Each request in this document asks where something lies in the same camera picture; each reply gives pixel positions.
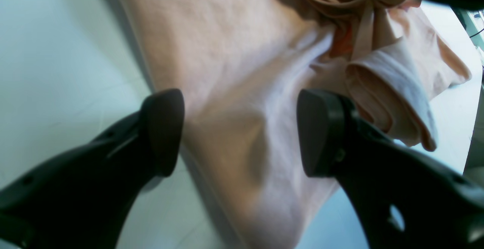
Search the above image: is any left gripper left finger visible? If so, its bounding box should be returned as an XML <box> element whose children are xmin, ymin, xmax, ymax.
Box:
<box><xmin>0</xmin><ymin>89</ymin><xmax>185</xmax><ymax>249</ymax></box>

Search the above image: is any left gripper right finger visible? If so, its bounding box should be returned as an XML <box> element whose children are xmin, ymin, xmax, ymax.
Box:
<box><xmin>297</xmin><ymin>89</ymin><xmax>484</xmax><ymax>249</ymax></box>

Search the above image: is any peach pink T-shirt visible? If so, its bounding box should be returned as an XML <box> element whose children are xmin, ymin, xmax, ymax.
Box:
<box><xmin>120</xmin><ymin>0</ymin><xmax>472</xmax><ymax>249</ymax></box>

